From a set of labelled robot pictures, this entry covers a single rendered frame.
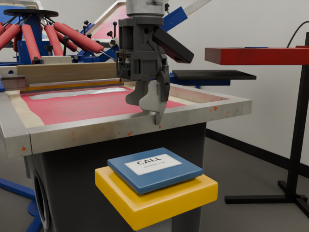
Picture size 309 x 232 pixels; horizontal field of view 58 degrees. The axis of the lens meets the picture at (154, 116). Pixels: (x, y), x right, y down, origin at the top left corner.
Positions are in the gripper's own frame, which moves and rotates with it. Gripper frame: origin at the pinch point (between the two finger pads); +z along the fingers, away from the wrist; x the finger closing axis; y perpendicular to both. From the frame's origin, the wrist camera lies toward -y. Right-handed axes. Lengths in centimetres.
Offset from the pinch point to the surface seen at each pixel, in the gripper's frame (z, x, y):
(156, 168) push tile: 1.1, 20.6, 12.4
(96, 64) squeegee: -7, -57, -8
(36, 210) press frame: 97, -139, 11
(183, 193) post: 2.8, 25.3, 11.3
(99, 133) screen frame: 1.2, 1.9, 13.3
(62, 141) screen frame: 1.5, 1.9, 20.2
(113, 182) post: 2.8, 18.3, 17.7
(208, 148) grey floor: 98, -167, -174
